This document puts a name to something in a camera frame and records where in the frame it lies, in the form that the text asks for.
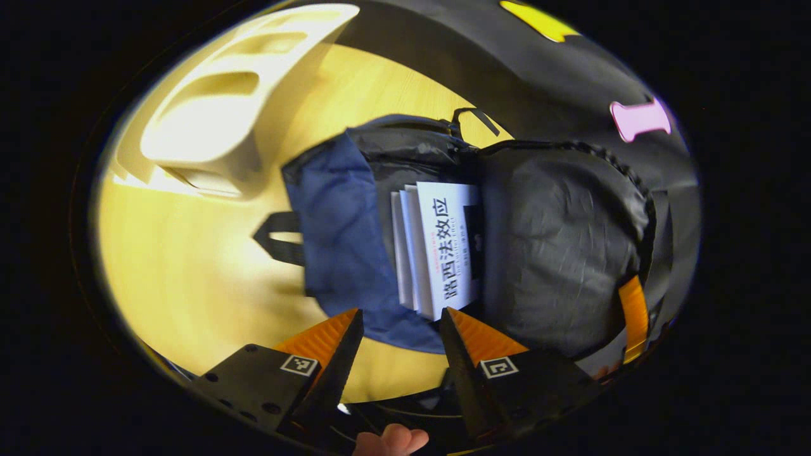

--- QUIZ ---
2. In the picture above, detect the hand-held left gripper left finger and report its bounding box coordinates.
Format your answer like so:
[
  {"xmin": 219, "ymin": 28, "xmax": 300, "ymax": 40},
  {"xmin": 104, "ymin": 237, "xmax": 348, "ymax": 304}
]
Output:
[{"xmin": 193, "ymin": 308, "xmax": 365, "ymax": 438}]

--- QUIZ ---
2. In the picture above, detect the lilac book with dark figure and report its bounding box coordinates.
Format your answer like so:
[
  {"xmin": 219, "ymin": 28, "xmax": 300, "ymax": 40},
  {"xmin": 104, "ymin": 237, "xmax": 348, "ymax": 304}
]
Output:
[{"xmin": 415, "ymin": 182, "xmax": 483, "ymax": 322}]

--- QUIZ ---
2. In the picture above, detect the blue schoolbag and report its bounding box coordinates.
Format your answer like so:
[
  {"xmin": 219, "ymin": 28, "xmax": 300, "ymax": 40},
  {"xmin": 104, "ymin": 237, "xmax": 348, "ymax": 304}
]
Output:
[{"xmin": 252, "ymin": 108, "xmax": 672, "ymax": 381}]

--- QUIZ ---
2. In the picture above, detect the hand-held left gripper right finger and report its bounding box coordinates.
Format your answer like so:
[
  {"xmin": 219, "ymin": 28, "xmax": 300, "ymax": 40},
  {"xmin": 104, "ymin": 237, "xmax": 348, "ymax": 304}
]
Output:
[{"xmin": 439, "ymin": 307, "xmax": 606, "ymax": 441}]

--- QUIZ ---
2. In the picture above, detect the white book grey patterned spine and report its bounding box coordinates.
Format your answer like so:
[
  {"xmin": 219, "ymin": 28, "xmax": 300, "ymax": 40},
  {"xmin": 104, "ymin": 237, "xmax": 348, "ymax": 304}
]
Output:
[{"xmin": 390, "ymin": 185, "xmax": 422, "ymax": 312}]

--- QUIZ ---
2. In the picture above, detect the cream plastic bookshelf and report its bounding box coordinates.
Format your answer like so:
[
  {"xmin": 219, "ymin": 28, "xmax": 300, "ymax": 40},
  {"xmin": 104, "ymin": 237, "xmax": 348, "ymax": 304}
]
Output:
[{"xmin": 114, "ymin": 3, "xmax": 362, "ymax": 198}]

